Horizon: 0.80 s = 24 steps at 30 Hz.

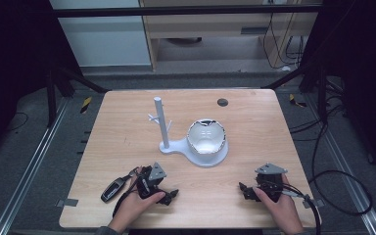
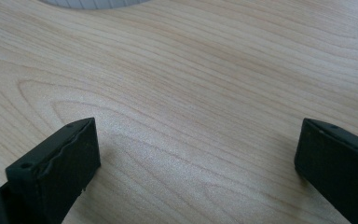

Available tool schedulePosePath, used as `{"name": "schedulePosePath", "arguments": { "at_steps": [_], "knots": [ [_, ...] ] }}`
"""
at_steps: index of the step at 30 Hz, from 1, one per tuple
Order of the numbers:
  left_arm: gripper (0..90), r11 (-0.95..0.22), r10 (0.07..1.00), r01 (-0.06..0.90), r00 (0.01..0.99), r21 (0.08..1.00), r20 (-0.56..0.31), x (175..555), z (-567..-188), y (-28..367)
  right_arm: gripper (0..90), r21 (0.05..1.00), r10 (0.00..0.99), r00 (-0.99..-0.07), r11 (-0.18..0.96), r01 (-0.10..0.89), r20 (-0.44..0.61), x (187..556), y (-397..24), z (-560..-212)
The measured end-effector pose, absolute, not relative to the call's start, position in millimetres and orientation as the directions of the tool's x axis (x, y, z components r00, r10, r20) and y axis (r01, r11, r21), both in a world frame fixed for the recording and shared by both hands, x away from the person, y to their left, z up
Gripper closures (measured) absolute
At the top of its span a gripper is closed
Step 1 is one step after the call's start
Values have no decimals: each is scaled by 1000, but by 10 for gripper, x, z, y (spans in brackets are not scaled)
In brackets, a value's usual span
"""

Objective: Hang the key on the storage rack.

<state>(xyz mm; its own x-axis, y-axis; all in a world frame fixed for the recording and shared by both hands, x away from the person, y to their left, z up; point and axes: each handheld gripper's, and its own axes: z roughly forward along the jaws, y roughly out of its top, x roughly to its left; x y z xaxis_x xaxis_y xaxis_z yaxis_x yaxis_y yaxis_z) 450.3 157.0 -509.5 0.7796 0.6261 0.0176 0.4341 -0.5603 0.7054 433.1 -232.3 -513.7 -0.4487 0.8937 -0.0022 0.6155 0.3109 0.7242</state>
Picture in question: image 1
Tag light wooden desk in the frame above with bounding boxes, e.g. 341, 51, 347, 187
139, 0, 322, 71

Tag thin black floor cable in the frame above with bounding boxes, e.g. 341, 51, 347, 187
5, 111, 29, 133

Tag person's left hand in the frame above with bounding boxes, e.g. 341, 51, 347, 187
108, 165, 166, 229

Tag white cabinet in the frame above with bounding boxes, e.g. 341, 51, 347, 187
49, 0, 153, 69

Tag black metal stand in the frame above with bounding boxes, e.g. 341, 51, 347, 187
260, 61, 329, 125
44, 65, 110, 129

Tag grey tape strip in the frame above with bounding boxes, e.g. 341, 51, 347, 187
55, 198, 79, 209
302, 198, 325, 210

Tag hanging black desk cables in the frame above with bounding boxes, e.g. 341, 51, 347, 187
261, 12, 306, 71

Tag white bowl with dark rim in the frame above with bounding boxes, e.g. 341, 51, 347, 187
186, 117, 227, 156

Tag yellow black floor tape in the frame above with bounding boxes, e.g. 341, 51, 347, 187
288, 93, 308, 109
79, 96, 93, 115

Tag black frame crossbar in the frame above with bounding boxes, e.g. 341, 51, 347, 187
52, 3, 323, 19

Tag metal floor rail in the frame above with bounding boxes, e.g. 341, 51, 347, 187
305, 92, 376, 235
0, 97, 71, 235

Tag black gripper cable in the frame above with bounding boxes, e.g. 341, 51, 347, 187
282, 183, 323, 235

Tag black car key with strap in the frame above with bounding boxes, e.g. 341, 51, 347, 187
100, 166, 140, 204

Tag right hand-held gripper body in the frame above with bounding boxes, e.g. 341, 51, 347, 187
254, 163, 289, 204

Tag white key stand with tray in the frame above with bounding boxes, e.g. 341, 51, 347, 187
148, 96, 230, 168

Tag person's right hand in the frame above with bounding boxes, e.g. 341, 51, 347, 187
253, 173, 303, 228

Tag looped black floor cable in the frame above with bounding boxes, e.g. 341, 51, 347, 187
288, 94, 374, 217

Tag black gripper strap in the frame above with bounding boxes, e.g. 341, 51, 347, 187
112, 177, 141, 218

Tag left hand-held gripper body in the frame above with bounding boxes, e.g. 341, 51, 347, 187
136, 162, 171, 200

